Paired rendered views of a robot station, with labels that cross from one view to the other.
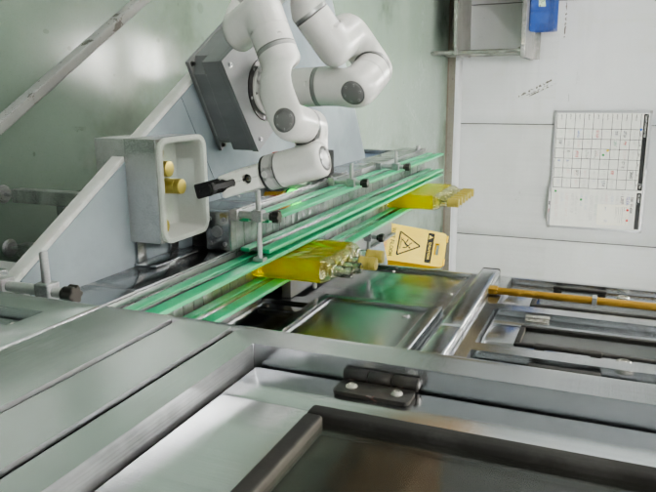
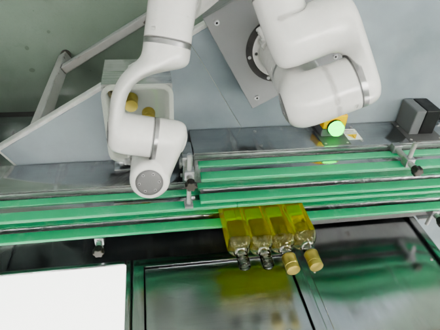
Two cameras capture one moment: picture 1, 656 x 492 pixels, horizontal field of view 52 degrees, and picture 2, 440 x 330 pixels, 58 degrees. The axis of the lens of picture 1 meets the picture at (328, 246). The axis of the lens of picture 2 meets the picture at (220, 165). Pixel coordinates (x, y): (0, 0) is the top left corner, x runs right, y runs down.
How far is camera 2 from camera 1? 1.31 m
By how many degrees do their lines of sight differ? 55
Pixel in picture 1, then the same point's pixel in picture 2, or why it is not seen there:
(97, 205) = (72, 116)
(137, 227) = not seen: hidden behind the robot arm
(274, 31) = (149, 25)
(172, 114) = not seen: hidden behind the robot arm
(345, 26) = (299, 21)
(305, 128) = (119, 149)
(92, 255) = (68, 146)
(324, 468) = not seen: outside the picture
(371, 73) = (307, 95)
